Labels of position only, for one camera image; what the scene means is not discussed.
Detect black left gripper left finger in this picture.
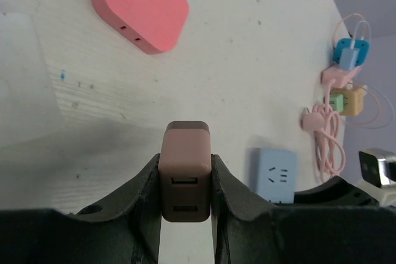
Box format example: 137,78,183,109
1,155,161,263

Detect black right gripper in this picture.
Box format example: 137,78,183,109
294,176,379,206

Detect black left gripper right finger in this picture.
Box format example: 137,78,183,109
211,155,395,263

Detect light blue power strip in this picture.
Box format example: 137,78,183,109
247,148,298,204

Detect brown pink USB charger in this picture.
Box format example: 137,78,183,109
158,121,212,223

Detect pink adapter plug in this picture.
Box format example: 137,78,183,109
92,0,189,54

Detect white USB charger plug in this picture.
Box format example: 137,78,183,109
1,13,63,147

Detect green charger plug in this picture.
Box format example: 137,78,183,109
329,94,344,114

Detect yellow cube socket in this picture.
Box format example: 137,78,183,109
338,88,365,116

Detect light blue charger plug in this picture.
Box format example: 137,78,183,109
338,48,359,71

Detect blue cube socket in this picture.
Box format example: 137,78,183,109
332,38,370,70

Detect pink power strip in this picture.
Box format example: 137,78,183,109
321,66,361,88

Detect pink coiled cable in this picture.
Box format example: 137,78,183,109
301,80,347,183

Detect thin white charging cable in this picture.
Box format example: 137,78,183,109
330,13,393,129

